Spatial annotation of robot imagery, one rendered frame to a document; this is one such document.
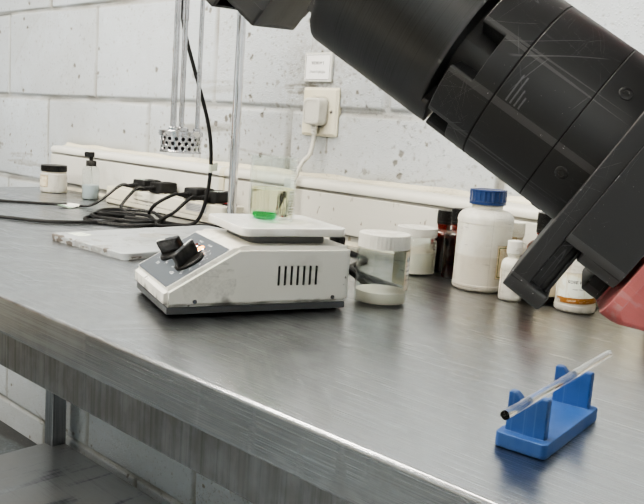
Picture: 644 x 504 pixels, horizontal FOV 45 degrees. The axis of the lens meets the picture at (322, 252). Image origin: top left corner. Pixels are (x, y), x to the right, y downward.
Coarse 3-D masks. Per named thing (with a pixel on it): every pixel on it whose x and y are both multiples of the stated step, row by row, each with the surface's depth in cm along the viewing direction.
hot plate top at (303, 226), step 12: (216, 216) 84; (228, 216) 85; (240, 216) 86; (300, 216) 90; (228, 228) 80; (240, 228) 77; (252, 228) 77; (264, 228) 77; (276, 228) 78; (288, 228) 79; (300, 228) 79; (312, 228) 80; (324, 228) 81; (336, 228) 81
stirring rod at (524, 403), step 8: (608, 352) 60; (592, 360) 57; (600, 360) 58; (576, 368) 55; (584, 368) 55; (568, 376) 53; (576, 376) 54; (552, 384) 51; (560, 384) 51; (536, 392) 49; (544, 392) 49; (520, 400) 47; (528, 400) 47; (536, 400) 48; (512, 408) 45; (520, 408) 46; (504, 416) 45; (512, 416) 45
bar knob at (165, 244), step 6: (162, 240) 82; (168, 240) 82; (174, 240) 81; (180, 240) 82; (162, 246) 82; (168, 246) 82; (174, 246) 82; (180, 246) 81; (162, 252) 83; (168, 252) 82; (162, 258) 82; (168, 258) 81
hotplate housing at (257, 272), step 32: (224, 256) 76; (256, 256) 77; (288, 256) 78; (320, 256) 80; (160, 288) 76; (192, 288) 75; (224, 288) 76; (256, 288) 78; (288, 288) 79; (320, 288) 81
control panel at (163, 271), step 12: (204, 240) 82; (204, 252) 79; (216, 252) 77; (144, 264) 83; (156, 264) 82; (168, 264) 80; (204, 264) 75; (156, 276) 78; (168, 276) 76; (180, 276) 75
